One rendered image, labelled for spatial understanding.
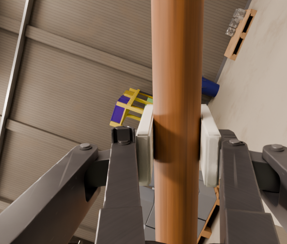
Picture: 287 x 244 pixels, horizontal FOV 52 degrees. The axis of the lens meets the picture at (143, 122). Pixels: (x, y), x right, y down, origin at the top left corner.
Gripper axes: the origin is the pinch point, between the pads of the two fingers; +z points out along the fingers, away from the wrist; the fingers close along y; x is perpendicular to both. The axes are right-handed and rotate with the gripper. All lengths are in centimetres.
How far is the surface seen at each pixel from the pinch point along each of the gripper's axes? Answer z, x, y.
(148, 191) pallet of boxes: 398, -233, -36
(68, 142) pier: 750, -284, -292
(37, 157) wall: 760, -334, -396
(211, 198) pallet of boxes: 371, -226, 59
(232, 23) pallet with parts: 732, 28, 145
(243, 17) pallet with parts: 709, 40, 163
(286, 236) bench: 157, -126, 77
